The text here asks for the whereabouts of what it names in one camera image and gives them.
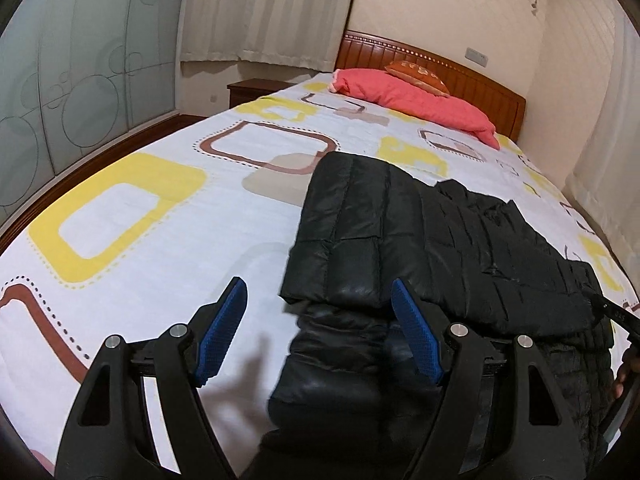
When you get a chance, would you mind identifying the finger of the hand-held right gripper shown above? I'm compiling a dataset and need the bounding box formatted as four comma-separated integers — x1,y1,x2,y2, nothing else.
591,294,640,342

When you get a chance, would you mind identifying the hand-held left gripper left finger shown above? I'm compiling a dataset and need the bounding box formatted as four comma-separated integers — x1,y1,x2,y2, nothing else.
55,276,249,480

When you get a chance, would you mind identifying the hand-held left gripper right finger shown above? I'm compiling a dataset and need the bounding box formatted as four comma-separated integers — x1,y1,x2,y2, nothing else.
390,278,587,480

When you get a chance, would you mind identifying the black puffer jacket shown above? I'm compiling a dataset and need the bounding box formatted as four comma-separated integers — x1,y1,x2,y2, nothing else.
257,152,616,480

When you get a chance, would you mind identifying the person's right hand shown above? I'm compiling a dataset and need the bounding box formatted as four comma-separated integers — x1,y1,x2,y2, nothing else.
613,346,634,402

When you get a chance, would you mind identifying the bed with patterned sheet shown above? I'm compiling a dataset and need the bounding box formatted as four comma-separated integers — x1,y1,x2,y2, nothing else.
0,71,640,480

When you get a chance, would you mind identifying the cream side curtain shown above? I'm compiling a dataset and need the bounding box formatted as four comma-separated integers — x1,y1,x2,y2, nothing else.
565,5,640,221

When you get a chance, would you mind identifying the pink pillow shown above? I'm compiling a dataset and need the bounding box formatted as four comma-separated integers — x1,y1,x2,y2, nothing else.
327,67,501,151

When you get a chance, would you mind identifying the wooden nightstand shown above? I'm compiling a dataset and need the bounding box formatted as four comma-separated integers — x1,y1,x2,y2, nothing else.
227,78,296,109

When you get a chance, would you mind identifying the wooden headboard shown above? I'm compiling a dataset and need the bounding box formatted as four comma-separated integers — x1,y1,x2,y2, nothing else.
336,31,527,142

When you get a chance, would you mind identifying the orange cushion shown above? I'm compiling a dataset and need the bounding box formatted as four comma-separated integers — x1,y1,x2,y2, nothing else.
384,59,451,97

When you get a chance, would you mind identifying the frosted glass wardrobe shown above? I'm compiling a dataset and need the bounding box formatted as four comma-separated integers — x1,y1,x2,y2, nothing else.
0,0,193,226

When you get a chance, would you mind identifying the white window curtain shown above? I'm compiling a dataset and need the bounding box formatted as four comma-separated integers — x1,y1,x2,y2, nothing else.
180,0,361,77

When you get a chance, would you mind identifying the wooden bed frame rail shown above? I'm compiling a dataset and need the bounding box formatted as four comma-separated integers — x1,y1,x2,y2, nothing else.
0,112,208,256

